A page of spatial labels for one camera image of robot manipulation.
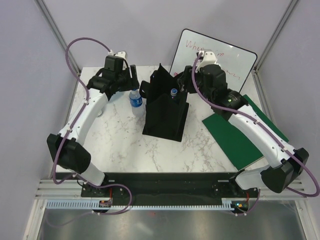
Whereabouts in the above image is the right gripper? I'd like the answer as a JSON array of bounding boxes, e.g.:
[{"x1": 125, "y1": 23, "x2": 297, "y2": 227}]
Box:
[{"x1": 177, "y1": 65, "x2": 214, "y2": 103}]

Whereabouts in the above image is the water bottle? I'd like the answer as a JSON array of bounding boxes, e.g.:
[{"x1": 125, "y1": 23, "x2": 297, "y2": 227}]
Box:
[
  {"x1": 170, "y1": 88, "x2": 179, "y2": 99},
  {"x1": 129, "y1": 89, "x2": 144, "y2": 117}
]

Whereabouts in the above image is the black canvas bag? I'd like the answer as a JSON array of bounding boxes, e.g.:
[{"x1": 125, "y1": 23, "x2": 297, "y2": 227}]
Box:
[{"x1": 139, "y1": 64, "x2": 189, "y2": 142}]

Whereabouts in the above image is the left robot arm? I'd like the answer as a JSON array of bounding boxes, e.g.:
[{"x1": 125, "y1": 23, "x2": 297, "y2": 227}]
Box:
[{"x1": 47, "y1": 51, "x2": 140, "y2": 197}]

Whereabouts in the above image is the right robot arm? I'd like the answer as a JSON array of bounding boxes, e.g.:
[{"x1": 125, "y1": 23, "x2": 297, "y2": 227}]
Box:
[{"x1": 175, "y1": 64, "x2": 309, "y2": 197}]

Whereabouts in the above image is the whiteboard with red writing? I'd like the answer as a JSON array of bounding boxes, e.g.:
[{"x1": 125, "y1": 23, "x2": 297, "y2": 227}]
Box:
[{"x1": 169, "y1": 28, "x2": 258, "y2": 92}]

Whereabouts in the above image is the green board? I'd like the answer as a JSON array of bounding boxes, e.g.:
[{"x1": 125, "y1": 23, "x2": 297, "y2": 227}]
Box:
[{"x1": 201, "y1": 94, "x2": 290, "y2": 171}]

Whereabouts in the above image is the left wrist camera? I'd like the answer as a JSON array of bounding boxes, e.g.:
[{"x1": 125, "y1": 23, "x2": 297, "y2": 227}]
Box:
[{"x1": 108, "y1": 50, "x2": 129, "y2": 70}]

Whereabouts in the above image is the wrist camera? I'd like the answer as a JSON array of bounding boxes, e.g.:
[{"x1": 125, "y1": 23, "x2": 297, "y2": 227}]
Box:
[
  {"x1": 195, "y1": 50, "x2": 218, "y2": 73},
  {"x1": 108, "y1": 50, "x2": 129, "y2": 70}
]

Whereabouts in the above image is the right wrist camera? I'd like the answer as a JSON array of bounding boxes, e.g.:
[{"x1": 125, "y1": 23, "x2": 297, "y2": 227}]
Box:
[{"x1": 195, "y1": 50, "x2": 218, "y2": 73}]

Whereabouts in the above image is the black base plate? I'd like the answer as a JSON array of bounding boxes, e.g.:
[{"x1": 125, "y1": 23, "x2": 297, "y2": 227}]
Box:
[{"x1": 81, "y1": 172, "x2": 258, "y2": 206}]

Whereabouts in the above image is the white cable duct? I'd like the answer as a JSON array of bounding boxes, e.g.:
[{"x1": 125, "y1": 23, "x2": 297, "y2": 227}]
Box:
[{"x1": 45, "y1": 199, "x2": 235, "y2": 211}]

